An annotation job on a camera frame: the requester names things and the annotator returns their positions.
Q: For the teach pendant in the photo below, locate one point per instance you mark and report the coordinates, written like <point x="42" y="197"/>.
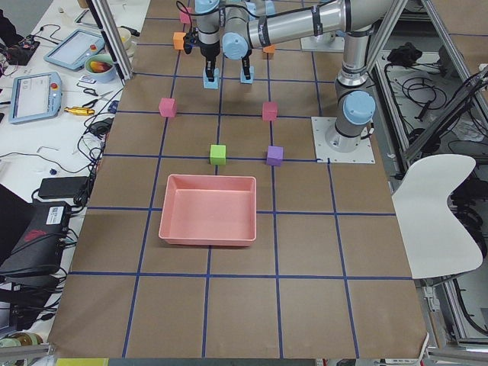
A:
<point x="73" y="52"/>
<point x="35" y="97"/>

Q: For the black power adapter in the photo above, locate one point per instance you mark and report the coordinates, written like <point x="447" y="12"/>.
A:
<point x="65" y="187"/>

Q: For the blue bowl with fruit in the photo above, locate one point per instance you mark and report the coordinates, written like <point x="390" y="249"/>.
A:
<point x="101" y="68"/>

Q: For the pink block left far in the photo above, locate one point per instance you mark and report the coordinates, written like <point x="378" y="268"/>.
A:
<point x="168" y="107"/>

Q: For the purple block left side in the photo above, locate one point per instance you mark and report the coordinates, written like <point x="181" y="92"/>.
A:
<point x="275" y="155"/>

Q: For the orange block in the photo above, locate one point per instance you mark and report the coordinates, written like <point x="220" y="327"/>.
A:
<point x="178" y="40"/>
<point x="269" y="49"/>

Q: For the black mini computer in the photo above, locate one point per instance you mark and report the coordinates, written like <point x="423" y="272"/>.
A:
<point x="31" y="238"/>

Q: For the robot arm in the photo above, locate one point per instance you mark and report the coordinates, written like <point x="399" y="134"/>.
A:
<point x="355" y="18"/>
<point x="235" y="44"/>

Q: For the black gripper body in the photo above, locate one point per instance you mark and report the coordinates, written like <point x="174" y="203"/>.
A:
<point x="245" y="62"/>
<point x="208" y="51"/>

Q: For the cream bowl with lemon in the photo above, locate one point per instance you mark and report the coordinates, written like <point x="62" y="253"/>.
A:
<point x="127" y="41"/>

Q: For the pink tray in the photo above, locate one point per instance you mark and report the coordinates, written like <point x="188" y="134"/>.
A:
<point x="209" y="210"/>

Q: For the green block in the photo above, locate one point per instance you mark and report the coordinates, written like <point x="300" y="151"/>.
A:
<point x="217" y="154"/>

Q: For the scissors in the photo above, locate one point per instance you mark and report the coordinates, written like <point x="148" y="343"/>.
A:
<point x="91" y="104"/>

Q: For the orange block near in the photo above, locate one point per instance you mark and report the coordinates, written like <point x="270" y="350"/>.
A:
<point x="269" y="49"/>

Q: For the aluminium frame post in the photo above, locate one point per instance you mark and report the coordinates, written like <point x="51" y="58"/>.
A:
<point x="105" y="22"/>

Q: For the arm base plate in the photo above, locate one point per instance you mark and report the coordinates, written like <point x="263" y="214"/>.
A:
<point x="327" y="42"/>
<point x="332" y="147"/>

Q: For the teach pendant near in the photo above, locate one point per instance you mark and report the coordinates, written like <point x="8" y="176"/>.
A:
<point x="35" y="97"/>

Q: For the pink block right far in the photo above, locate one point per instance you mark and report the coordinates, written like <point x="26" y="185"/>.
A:
<point x="185" y="15"/>

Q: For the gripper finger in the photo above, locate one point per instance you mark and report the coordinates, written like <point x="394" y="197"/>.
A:
<point x="246" y="73"/>
<point x="209" y="75"/>

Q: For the light blue block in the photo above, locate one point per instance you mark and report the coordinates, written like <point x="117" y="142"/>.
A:
<point x="211" y="83"/>
<point x="247" y="80"/>

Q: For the teach pendant far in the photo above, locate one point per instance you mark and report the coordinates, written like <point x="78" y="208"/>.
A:
<point x="73" y="52"/>

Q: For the white chair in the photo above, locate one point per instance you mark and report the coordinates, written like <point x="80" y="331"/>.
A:
<point x="436" y="242"/>

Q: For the orange block far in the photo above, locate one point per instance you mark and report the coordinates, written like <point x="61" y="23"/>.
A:
<point x="178" y="40"/>

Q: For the dark pink block left near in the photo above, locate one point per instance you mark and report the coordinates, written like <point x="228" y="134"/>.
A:
<point x="269" y="111"/>

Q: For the brass cylinder tool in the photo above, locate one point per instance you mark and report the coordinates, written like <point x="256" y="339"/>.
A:
<point x="80" y="111"/>

